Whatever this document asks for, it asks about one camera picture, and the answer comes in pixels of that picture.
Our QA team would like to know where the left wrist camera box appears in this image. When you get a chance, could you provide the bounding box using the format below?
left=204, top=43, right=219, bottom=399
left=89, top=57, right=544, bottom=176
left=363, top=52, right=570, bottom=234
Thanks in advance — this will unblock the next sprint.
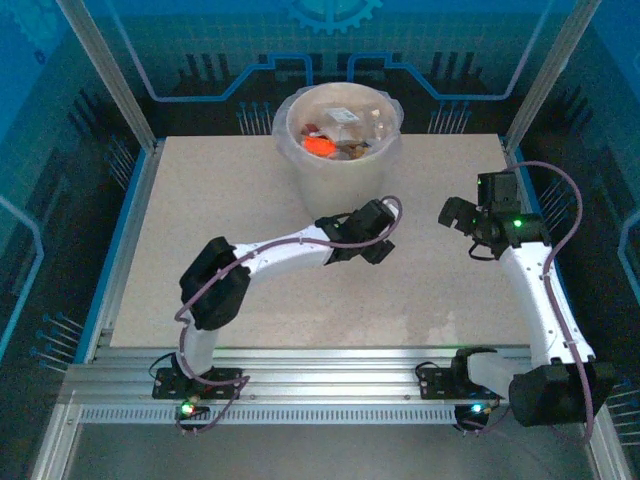
left=352, top=198, right=395, bottom=235

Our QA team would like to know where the square clear bottle white label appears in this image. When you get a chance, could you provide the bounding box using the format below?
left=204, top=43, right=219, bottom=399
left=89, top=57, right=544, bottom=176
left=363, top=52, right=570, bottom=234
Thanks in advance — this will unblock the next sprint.
left=319, top=105, right=362, bottom=132

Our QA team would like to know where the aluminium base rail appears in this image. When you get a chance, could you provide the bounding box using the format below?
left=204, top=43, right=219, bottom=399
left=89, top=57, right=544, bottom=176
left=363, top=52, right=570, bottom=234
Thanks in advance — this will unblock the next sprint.
left=64, top=344, right=601, bottom=407

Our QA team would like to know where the aluminium frame side rail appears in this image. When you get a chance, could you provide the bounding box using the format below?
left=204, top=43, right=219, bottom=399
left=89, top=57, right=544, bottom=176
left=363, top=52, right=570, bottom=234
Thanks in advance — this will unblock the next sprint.
left=32, top=399, right=81, bottom=480
left=582, top=404, right=634, bottom=480

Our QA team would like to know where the blue table edge rail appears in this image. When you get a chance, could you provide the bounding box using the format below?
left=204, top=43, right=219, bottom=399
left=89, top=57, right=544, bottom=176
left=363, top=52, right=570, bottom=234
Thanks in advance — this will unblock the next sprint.
left=499, top=134, right=571, bottom=311
left=74, top=139, right=166, bottom=361

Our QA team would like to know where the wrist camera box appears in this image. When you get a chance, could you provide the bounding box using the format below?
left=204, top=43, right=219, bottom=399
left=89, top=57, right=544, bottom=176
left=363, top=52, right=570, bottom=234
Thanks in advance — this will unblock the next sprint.
left=352, top=198, right=395, bottom=235
left=477, top=169, right=522, bottom=214

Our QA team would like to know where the slotted grey cable duct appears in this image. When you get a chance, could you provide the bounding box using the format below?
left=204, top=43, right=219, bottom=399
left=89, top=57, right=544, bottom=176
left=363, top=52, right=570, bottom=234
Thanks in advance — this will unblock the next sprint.
left=77, top=403, right=506, bottom=426

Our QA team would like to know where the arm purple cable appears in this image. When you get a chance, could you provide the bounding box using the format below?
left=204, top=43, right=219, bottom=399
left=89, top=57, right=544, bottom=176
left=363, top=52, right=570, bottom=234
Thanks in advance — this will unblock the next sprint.
left=457, top=160, right=597, bottom=446
left=173, top=194, right=404, bottom=437

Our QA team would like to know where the aluminium frame post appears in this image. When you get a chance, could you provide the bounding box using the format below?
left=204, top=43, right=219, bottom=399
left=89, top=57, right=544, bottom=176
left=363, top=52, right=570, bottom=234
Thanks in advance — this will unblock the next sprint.
left=54, top=0, right=162, bottom=154
left=503, top=0, right=604, bottom=154

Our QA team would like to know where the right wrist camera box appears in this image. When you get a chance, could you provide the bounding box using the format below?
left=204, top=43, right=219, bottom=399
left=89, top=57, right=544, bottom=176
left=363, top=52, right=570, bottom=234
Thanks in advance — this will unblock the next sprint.
left=477, top=169, right=522, bottom=214

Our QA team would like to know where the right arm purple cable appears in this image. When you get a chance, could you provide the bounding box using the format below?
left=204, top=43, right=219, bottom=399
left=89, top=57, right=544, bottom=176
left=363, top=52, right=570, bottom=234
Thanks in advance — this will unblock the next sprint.
left=457, top=160, right=597, bottom=446

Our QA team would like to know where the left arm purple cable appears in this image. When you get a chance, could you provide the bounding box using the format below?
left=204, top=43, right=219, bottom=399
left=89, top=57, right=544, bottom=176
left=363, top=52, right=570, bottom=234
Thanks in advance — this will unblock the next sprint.
left=173, top=194, right=404, bottom=437

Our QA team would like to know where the translucent plastic bin liner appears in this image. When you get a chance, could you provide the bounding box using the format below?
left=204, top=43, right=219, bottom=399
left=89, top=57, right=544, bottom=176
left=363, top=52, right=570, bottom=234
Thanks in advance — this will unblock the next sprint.
left=272, top=83, right=405, bottom=166

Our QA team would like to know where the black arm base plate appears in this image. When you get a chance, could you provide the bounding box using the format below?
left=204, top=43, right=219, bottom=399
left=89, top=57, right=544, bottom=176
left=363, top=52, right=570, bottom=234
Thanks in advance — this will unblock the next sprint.
left=152, top=366, right=246, bottom=401
left=417, top=359, right=501, bottom=401

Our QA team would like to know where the pale ribbed plastic bin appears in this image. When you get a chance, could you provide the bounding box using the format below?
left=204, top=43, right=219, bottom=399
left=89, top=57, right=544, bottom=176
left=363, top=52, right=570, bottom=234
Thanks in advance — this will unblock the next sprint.
left=272, top=83, right=404, bottom=226

